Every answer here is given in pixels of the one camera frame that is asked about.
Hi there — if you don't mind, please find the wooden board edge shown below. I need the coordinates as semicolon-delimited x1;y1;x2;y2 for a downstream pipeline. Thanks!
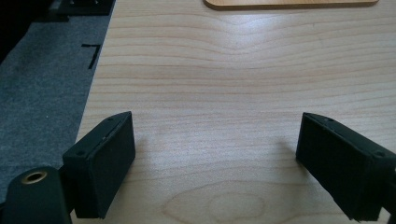
204;0;380;10

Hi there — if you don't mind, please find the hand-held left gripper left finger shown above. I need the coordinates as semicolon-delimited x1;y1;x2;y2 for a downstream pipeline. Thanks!
62;110;136;219

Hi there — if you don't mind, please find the black stand base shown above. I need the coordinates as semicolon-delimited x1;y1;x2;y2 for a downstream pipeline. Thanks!
33;0;117;23

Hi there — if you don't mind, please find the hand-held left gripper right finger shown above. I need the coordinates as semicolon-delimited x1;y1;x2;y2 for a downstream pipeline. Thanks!
295;112;396;222

